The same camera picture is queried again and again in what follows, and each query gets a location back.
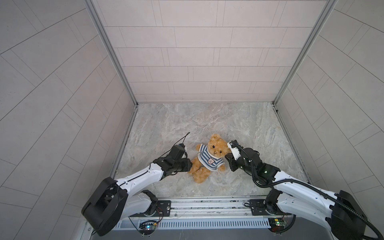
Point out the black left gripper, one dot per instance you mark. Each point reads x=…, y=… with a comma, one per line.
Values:
x=184, y=163

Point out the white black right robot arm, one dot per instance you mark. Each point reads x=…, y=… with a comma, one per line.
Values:
x=337, y=212

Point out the tan plush teddy bear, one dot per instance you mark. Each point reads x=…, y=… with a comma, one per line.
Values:
x=218, y=148

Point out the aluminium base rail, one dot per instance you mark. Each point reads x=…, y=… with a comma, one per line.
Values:
x=212, y=207

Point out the blue white striped knit sweater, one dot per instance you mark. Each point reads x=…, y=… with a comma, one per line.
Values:
x=208, y=160

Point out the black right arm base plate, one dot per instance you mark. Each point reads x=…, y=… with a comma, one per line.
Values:
x=261, y=207

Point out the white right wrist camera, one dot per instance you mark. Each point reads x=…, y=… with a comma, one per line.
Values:
x=235, y=149

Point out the white ventilation grille strip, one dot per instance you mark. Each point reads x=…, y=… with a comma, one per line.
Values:
x=203, y=224

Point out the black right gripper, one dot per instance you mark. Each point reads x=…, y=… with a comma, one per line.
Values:
x=234, y=162

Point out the right green circuit board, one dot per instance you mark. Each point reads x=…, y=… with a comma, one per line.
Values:
x=276, y=225

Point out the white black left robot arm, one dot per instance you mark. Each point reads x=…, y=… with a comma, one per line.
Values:
x=114, y=200

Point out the left green circuit board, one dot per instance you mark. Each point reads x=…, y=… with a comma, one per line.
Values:
x=148, y=227

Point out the aluminium corner post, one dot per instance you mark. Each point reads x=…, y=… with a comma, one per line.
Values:
x=324, y=15
x=107, y=44

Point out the aluminium right corner post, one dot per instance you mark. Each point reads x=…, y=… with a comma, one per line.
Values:
x=324, y=15

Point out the green circuit board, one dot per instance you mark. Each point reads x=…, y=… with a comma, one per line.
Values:
x=276, y=225
x=148, y=227

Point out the aluminium left corner post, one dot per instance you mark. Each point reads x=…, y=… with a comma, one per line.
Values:
x=107, y=44

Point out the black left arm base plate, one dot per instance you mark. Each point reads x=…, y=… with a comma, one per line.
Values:
x=156, y=209

